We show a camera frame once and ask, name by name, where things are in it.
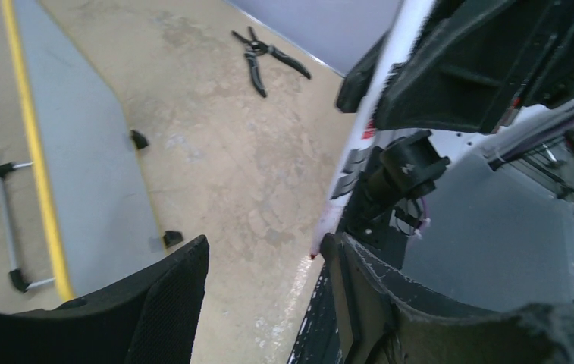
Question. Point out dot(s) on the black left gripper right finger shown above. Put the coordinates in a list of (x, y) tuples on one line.
[(385, 317)]

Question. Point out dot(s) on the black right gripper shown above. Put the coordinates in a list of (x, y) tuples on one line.
[(476, 62)]

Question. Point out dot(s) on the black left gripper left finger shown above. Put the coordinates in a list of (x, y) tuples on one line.
[(148, 317)]

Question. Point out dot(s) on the yellow-framed whiteboard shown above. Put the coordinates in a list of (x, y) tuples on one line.
[(96, 212)]

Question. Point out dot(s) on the red whiteboard marker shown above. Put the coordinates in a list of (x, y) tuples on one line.
[(395, 50)]

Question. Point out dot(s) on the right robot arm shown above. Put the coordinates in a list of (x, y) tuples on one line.
[(404, 164)]

